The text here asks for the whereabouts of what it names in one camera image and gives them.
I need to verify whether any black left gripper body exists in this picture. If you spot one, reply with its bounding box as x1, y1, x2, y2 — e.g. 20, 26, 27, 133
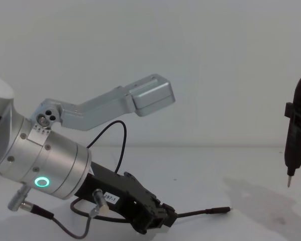
74, 162, 141, 219

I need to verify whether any dark cable with silver plugs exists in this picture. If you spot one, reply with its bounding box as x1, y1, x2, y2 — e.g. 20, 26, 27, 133
7, 185, 134, 238

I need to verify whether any thin black looped cable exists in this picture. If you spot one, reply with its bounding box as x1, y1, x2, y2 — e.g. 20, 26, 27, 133
86, 120, 129, 174

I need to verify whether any black pen-shaped tool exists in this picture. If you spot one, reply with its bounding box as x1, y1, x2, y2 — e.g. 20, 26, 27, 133
283, 76, 301, 188

